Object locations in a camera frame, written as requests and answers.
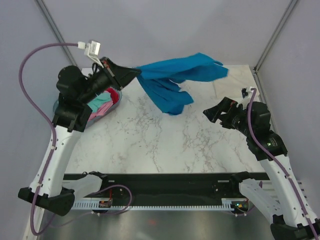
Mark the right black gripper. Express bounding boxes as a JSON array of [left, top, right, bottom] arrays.
[[203, 96, 255, 137]]

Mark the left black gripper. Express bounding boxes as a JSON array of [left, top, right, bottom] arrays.
[[81, 56, 142, 102]]

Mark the blue t-shirt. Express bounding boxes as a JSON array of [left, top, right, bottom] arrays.
[[137, 53, 229, 116]]

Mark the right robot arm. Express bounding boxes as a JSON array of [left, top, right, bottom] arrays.
[[203, 97, 320, 240]]

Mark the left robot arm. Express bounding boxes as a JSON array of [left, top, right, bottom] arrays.
[[18, 57, 142, 216]]

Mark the red t-shirt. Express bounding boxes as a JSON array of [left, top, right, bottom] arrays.
[[106, 87, 120, 105]]

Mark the folded cream t-shirt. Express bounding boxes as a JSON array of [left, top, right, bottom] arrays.
[[213, 71, 257, 99]]

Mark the pink t-shirt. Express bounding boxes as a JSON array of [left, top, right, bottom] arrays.
[[88, 102, 115, 121]]

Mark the teal t-shirt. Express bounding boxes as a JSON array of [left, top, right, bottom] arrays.
[[87, 91, 113, 113]]

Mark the grey plastic laundry basket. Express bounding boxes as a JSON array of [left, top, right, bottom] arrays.
[[53, 87, 123, 126]]

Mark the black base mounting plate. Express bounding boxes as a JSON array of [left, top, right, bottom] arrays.
[[62, 172, 273, 207]]

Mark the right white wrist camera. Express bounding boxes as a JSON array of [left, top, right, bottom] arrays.
[[239, 86, 257, 107]]

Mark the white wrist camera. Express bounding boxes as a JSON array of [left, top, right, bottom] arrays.
[[77, 40, 103, 67], [239, 86, 257, 107]]

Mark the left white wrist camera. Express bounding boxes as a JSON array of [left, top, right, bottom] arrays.
[[77, 40, 103, 67]]

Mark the white slotted cable duct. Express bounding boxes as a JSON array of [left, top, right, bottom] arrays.
[[71, 198, 248, 211]]

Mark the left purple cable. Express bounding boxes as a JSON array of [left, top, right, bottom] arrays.
[[19, 42, 81, 236]]

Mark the left aluminium frame post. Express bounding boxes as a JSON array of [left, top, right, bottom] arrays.
[[34, 0, 78, 66]]

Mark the aluminium frame post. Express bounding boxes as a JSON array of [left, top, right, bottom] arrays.
[[252, 0, 300, 74], [34, 0, 78, 66]]

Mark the right aluminium frame post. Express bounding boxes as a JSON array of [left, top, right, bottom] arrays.
[[252, 0, 300, 74]]

